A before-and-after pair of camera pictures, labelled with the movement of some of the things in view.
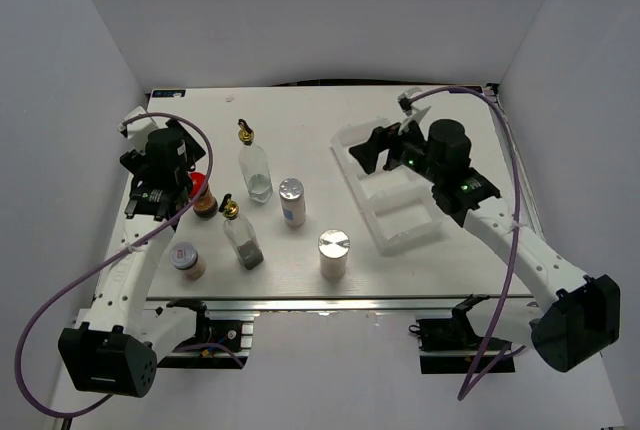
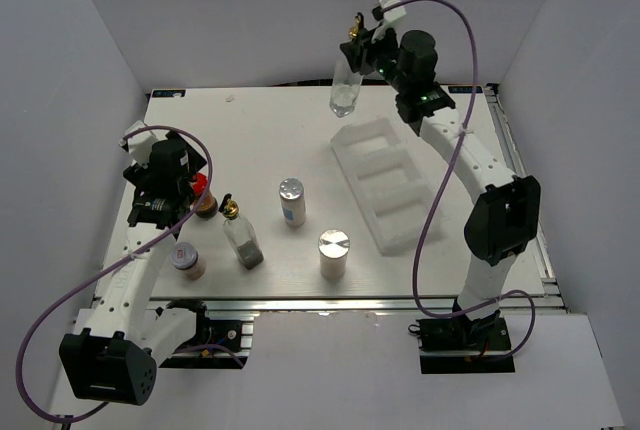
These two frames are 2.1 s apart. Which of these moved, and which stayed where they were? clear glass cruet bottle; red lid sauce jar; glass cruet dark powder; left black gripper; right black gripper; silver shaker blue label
Moved: clear glass cruet bottle; right black gripper
Stayed: left black gripper; glass cruet dark powder; silver shaker blue label; red lid sauce jar
